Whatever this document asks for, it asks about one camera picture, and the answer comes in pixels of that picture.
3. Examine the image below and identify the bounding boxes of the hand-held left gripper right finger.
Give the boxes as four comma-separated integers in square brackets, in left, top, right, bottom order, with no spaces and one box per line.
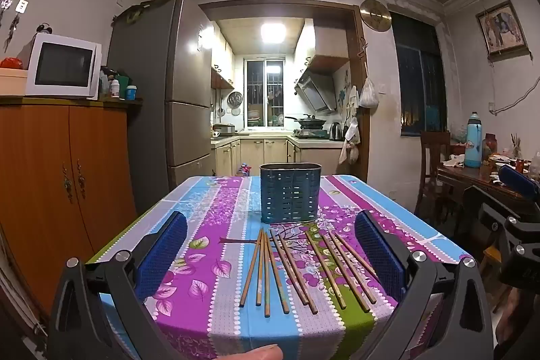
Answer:
[353,210,494,360]

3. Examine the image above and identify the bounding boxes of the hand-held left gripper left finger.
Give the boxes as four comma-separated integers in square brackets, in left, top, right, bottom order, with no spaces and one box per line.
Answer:
[47,212,188,360]

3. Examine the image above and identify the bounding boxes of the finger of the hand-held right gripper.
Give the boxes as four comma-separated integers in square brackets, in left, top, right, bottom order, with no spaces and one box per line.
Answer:
[463,185,540,249]
[499,165,540,201]

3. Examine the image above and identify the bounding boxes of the blue perforated utensil holder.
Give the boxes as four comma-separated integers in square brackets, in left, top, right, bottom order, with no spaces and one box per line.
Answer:
[259,163,323,225]

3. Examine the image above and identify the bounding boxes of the set of wooden chopsticks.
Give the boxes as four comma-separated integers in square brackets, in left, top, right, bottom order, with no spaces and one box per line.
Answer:
[239,228,377,317]

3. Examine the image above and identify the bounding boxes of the person's left hand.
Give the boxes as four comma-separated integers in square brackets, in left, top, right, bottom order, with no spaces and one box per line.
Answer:
[217,344,284,360]

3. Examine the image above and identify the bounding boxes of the wooden stool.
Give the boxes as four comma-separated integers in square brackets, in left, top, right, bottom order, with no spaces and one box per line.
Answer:
[481,246,503,276]

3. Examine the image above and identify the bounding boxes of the floral striped tablecloth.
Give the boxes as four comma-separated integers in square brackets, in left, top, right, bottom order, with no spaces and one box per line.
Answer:
[86,174,477,360]

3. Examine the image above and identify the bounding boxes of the dark wooden dining table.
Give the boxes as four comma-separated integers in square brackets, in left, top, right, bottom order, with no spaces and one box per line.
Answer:
[436,164,540,213]

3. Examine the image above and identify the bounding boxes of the blue thermos flask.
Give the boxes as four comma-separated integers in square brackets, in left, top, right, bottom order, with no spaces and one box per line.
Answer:
[464,112,483,168]

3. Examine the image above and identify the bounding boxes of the dark wooden chair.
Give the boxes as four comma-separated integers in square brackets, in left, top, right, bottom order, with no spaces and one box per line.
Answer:
[415,131,452,217]

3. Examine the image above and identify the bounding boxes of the hanging cloth bags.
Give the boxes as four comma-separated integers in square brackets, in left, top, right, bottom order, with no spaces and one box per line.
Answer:
[339,117,361,164]

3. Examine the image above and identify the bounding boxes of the beige kitchen base cabinets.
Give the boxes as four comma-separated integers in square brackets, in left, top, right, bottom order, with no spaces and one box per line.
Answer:
[211,136,344,177]

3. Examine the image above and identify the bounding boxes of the gas stove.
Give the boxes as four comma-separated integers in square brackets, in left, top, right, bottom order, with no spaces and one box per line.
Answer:
[294,128,330,139]

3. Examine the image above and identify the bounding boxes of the orange wooden cabinet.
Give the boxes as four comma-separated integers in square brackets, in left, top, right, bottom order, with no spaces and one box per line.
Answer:
[0,96,142,314]

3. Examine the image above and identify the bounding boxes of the dark barred window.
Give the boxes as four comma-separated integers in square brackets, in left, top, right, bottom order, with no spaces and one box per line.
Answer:
[388,12,448,137]

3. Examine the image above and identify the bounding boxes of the black wok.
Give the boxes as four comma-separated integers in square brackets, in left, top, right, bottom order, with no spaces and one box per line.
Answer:
[285,114,327,125]

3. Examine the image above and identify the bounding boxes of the framed elephant picture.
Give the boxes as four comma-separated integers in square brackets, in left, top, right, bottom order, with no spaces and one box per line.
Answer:
[476,0,530,58]

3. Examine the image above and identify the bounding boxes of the white hanging plastic bag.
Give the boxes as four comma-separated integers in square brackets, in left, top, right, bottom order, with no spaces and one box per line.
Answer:
[358,77,379,108]

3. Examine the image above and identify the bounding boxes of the grey refrigerator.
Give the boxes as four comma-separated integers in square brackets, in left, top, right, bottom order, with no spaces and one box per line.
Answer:
[107,0,214,213]

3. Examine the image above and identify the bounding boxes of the steel range hood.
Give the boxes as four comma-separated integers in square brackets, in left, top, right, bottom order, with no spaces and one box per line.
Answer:
[294,71,338,113]

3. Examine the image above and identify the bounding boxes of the kitchen window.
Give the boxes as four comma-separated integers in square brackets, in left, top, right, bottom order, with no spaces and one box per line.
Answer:
[243,57,285,129]

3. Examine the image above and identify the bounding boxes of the white microwave oven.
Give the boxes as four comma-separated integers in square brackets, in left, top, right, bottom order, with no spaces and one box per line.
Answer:
[25,33,103,99]

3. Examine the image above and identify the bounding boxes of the beige box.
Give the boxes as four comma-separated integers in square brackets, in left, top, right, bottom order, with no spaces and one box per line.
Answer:
[0,68,28,96]

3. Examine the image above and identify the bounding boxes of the kitchen ceiling light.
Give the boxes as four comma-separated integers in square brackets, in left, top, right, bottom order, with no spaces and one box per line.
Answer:
[260,23,288,44]

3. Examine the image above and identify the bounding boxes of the white wall cable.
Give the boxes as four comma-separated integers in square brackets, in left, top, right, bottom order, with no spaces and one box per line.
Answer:
[488,77,540,116]

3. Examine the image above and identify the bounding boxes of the long kitchen wall cabinet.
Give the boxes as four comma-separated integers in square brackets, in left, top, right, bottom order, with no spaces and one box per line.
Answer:
[211,44,235,88]

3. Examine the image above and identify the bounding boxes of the wall cabinet above hood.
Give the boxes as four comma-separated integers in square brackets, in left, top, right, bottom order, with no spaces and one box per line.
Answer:
[294,18,351,75]

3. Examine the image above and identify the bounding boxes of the golden round wall plate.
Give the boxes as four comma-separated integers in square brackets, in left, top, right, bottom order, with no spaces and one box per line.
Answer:
[360,0,392,32]

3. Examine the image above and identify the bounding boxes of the dreamcatcher on wall hook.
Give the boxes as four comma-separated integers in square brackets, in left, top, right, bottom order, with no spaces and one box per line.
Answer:
[0,0,15,32]
[3,0,28,54]

